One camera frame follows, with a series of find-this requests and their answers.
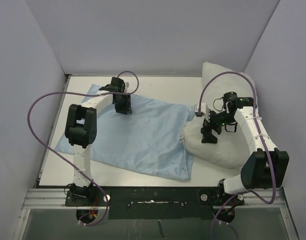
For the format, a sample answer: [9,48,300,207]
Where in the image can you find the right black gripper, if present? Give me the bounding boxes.
[200,109,235,144]

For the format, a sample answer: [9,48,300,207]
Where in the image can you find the white pillow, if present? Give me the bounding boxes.
[180,74,255,169]

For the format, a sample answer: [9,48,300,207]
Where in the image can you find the light blue pillowcase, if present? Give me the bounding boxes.
[54,83,195,181]

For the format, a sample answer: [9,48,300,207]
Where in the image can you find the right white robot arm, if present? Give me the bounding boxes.
[196,91,290,205]

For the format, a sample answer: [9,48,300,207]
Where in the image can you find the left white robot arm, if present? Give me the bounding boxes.
[64,77,132,206]

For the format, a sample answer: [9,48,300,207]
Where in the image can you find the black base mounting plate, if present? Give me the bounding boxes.
[64,183,245,226]

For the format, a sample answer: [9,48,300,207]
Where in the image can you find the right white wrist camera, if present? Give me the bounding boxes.
[194,102,209,117]

